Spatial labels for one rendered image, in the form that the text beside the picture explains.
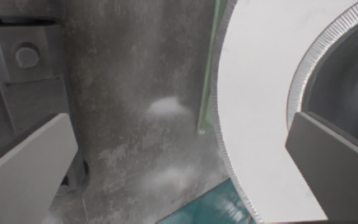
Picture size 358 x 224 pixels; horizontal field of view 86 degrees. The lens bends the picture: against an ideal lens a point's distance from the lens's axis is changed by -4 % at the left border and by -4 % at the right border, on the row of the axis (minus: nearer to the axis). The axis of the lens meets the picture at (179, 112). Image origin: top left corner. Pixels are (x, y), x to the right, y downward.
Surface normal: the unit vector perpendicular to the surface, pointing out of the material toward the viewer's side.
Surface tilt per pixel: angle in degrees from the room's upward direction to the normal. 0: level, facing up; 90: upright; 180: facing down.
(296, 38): 90
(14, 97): 0
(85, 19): 0
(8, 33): 0
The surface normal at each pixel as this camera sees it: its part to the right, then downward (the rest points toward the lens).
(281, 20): -0.80, 0.22
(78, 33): 0.59, 0.42
